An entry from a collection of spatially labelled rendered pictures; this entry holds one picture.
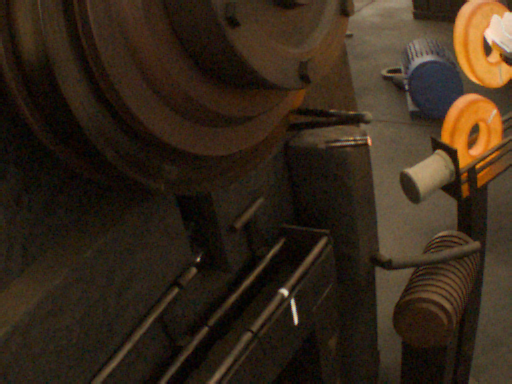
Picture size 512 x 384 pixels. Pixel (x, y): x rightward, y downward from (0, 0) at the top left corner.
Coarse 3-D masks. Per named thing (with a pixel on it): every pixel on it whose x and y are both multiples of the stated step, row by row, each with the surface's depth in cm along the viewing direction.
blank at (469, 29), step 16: (480, 0) 83; (464, 16) 83; (480, 16) 82; (464, 32) 83; (480, 32) 83; (464, 48) 84; (480, 48) 84; (464, 64) 86; (480, 64) 86; (496, 64) 87; (480, 80) 87; (496, 80) 88
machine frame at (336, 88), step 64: (0, 128) 53; (0, 192) 54; (64, 192) 63; (128, 192) 69; (256, 192) 86; (0, 256) 55; (64, 256) 59; (128, 256) 65; (192, 256) 75; (0, 320) 51; (64, 320) 57; (128, 320) 65; (192, 320) 76
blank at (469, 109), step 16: (464, 96) 99; (480, 96) 100; (448, 112) 99; (464, 112) 97; (480, 112) 99; (496, 112) 101; (448, 128) 99; (464, 128) 98; (480, 128) 104; (496, 128) 102; (464, 144) 100; (480, 144) 104; (464, 160) 101
